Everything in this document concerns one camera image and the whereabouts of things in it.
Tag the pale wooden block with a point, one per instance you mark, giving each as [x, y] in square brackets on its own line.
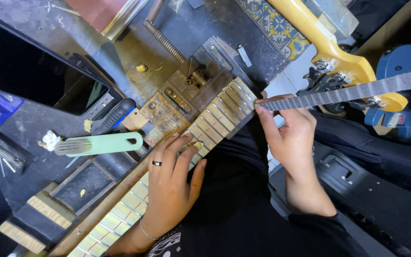
[50, 209]
[21, 237]

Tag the white cotton wad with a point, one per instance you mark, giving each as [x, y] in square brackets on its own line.
[50, 140]

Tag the black and blue screwdriver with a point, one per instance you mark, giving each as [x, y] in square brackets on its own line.
[114, 116]

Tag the small silver metal piece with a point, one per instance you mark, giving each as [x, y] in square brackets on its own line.
[244, 55]

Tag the small beige wooden block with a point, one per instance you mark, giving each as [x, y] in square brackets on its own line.
[135, 120]

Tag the person's left hand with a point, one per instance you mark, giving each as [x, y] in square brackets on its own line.
[168, 192]

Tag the rusty metal bench vise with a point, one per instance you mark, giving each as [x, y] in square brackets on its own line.
[187, 82]

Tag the person's right hand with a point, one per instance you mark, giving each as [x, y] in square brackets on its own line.
[293, 139]

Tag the wooden guitar neck with frets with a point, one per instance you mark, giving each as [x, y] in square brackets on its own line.
[219, 116]

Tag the person's black shirt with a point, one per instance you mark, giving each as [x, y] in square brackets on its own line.
[234, 200]

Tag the large black tray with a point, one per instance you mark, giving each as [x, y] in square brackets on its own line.
[37, 67]

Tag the small yellow wool wad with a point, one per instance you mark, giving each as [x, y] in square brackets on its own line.
[197, 144]

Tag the grey long fret file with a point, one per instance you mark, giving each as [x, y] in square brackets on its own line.
[351, 92]

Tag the reddish brown board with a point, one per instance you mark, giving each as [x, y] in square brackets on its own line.
[98, 14]

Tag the black metal guitar holder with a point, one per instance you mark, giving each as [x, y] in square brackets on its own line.
[319, 84]

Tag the yellow wool scrap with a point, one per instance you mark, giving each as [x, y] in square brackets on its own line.
[141, 68]
[88, 125]

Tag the blue machine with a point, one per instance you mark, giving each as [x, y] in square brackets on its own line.
[403, 60]

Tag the black hard case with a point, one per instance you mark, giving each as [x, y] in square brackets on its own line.
[369, 192]

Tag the brown cardboard box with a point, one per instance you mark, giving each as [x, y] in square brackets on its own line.
[394, 25]

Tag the yellow guitar headstock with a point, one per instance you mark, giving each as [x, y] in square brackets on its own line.
[337, 50]

